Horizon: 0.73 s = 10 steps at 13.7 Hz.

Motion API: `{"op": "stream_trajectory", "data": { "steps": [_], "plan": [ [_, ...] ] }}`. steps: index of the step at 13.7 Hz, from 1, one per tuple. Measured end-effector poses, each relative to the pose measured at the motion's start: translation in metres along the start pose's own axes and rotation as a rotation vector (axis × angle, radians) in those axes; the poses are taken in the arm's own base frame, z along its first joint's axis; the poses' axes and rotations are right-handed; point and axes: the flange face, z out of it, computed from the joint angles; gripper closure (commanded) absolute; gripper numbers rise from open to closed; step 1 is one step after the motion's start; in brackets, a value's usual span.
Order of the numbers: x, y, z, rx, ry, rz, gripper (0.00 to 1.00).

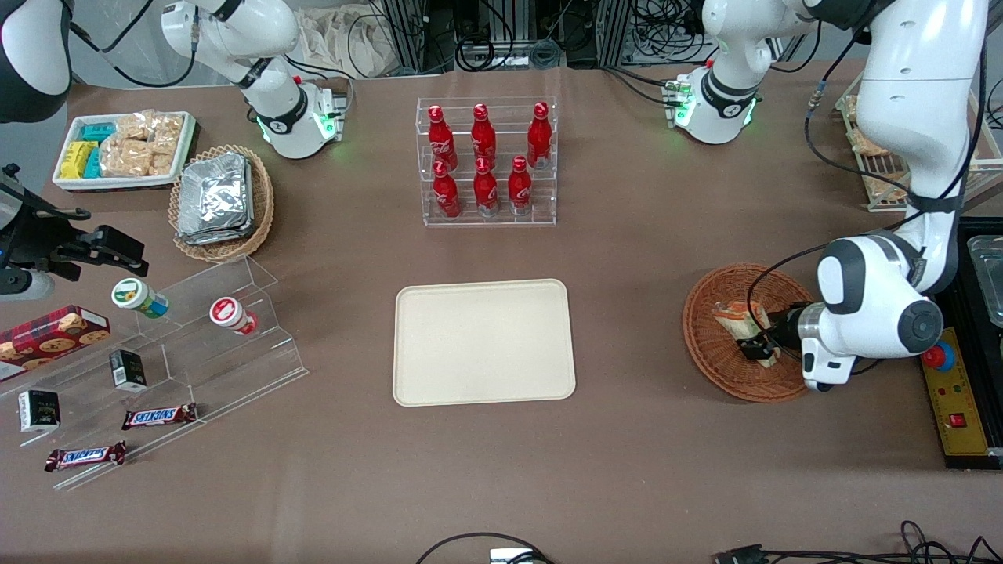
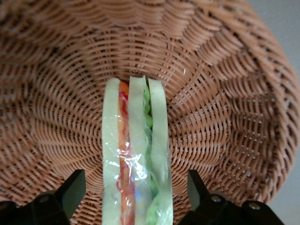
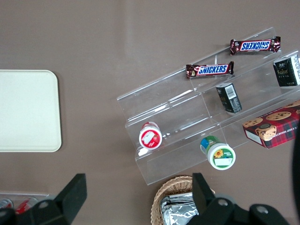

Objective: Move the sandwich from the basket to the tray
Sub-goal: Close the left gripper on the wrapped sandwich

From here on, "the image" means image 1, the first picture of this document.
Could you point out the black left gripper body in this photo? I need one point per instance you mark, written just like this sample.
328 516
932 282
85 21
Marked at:
781 324

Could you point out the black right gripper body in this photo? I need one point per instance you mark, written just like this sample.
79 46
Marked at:
38 239

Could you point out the triangle sandwich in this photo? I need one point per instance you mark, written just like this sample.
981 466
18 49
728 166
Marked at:
733 317

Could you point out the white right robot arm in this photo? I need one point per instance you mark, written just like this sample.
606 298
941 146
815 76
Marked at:
274 31

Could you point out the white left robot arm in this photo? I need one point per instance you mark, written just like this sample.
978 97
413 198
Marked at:
917 94

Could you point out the round brown wicker basket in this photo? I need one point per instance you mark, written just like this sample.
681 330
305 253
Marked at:
713 360

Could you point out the white rectangular snack tray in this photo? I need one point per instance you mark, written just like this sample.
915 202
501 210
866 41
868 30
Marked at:
70 182

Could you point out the oval tan wicker basket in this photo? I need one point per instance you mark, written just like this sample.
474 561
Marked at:
262 204

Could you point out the cream plastic tray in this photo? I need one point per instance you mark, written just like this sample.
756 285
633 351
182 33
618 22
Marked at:
484 343

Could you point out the green lid cup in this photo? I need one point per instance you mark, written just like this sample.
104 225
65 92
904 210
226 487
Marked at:
133 296

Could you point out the yellow snack pack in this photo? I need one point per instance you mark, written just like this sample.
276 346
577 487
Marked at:
76 159

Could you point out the teal snack pack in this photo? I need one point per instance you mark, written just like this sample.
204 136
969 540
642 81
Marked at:
93 163
98 131

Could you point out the clear rice cracker bag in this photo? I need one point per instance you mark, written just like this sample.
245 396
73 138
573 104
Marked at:
135 127
168 127
163 157
125 158

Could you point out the red tartan cookie box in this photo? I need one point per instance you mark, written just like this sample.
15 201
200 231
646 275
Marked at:
47 337

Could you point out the silver foil container stack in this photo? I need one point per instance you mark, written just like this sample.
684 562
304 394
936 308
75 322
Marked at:
215 200

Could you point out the small black box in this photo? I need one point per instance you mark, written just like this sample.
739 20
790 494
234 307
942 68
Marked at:
128 370
39 410

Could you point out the red lid cup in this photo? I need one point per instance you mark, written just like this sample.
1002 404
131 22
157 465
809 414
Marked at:
229 313

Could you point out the red emergency stop button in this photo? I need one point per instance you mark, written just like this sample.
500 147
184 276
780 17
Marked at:
940 358

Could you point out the clear acrylic step display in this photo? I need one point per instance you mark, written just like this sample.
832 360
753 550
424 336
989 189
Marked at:
227 368

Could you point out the clear fried snack bag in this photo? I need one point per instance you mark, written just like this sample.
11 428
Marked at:
885 189
852 110
866 142

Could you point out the Snickers chocolate bar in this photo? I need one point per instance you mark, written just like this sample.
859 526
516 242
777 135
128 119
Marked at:
86 456
159 417

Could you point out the black control box yellow panel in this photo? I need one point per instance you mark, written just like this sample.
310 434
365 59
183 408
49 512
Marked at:
952 407

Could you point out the red cola bottle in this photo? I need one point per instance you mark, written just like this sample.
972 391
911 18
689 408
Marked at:
519 189
447 196
486 192
539 137
483 137
442 141

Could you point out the clear acrylic bottle rack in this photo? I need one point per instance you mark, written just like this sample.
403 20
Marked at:
505 215

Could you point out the white cloth bag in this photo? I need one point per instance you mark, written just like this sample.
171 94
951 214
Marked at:
345 39

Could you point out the small white device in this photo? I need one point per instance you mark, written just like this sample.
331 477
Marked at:
513 556

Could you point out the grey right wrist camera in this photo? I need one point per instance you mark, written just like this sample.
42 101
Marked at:
23 286

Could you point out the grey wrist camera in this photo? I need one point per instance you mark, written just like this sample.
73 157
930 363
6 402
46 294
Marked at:
827 370
23 286

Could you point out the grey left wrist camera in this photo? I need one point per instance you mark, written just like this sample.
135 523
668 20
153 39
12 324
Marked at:
827 370

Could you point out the aluminium frame post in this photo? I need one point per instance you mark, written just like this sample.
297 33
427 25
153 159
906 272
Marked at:
615 31
403 35

